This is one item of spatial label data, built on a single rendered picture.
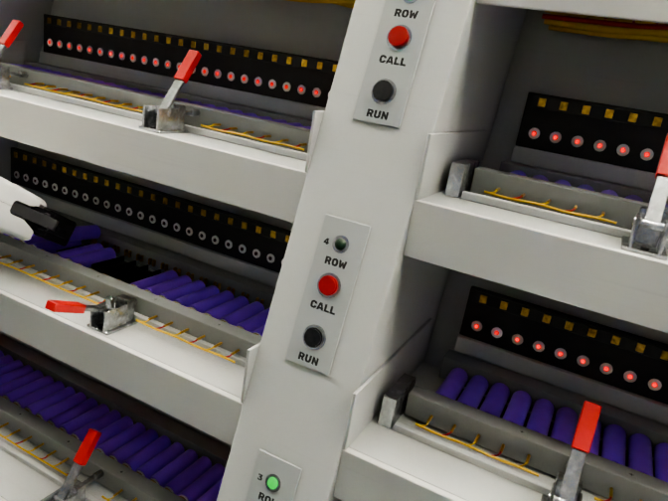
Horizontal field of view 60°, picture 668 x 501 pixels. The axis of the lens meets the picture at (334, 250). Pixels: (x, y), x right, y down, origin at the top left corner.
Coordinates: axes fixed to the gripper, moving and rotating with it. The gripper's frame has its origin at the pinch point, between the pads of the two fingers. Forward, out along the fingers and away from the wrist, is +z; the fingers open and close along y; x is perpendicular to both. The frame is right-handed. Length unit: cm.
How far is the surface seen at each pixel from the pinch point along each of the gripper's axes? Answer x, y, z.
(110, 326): -7.3, 18.4, -4.6
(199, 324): -4.0, 25.9, -1.9
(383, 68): 19.7, 39.4, -13.4
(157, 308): -4.1, 20.5, -1.8
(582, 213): 15, 56, -5
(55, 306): -7.0, 17.9, -11.6
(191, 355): -6.9, 27.0, -2.8
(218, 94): 22.9, 11.0, 4.3
